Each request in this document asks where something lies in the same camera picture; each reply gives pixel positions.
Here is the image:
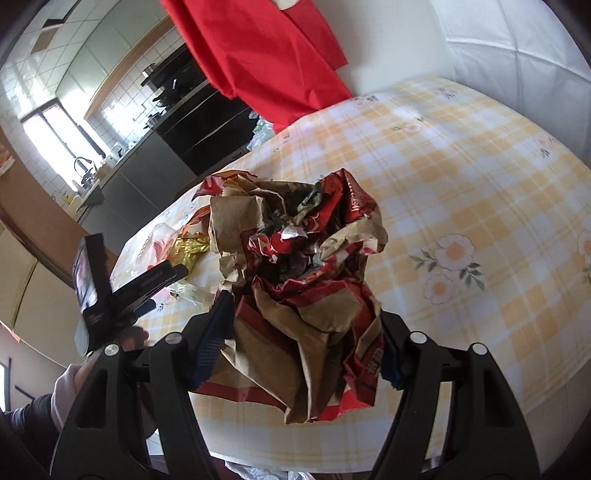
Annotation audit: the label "yellow checked tablecloth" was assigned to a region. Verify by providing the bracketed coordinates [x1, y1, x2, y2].
[108, 76, 591, 472]

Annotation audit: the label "person's left forearm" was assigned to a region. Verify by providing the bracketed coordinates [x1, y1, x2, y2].
[0, 362, 88, 462]

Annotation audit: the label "red apron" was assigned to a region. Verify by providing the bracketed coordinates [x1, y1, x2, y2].
[159, 0, 354, 132]

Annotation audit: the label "red brown paper bag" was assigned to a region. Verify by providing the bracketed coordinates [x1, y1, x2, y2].
[191, 168, 389, 424]

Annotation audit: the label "green white plastic bag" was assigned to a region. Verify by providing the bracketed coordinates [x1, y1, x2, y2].
[247, 115, 278, 151]

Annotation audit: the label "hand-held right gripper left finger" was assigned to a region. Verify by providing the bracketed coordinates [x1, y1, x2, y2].
[48, 291, 236, 480]

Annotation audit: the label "grey base cabinets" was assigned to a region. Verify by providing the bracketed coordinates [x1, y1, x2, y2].
[76, 134, 199, 241]

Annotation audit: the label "grey wall cabinets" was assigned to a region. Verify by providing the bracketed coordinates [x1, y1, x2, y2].
[55, 0, 185, 116]

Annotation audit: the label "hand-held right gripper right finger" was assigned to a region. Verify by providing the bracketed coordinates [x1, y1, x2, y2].
[369, 310, 541, 480]

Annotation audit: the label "black range hood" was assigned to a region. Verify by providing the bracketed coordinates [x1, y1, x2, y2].
[141, 46, 208, 100]

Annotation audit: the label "gold foil wrapper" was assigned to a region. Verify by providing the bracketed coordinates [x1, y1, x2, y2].
[166, 231, 213, 273]

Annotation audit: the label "person's left hand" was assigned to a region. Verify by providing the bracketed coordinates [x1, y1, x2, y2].
[117, 326, 150, 350]

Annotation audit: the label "clear plastic wrap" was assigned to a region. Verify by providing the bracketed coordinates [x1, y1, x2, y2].
[157, 272, 218, 310]

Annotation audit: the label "black built-in oven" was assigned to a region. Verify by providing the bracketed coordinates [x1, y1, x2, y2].
[154, 78, 252, 176]

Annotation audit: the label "white backdrop sheet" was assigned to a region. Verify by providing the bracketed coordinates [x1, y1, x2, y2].
[429, 0, 587, 153]

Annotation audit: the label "beige fridge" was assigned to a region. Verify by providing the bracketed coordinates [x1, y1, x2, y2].
[0, 222, 88, 333]

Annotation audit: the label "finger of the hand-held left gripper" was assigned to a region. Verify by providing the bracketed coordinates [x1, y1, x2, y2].
[122, 299, 158, 319]
[111, 263, 189, 308]

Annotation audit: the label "kitchen window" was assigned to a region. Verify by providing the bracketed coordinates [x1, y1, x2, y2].
[21, 104, 109, 160]

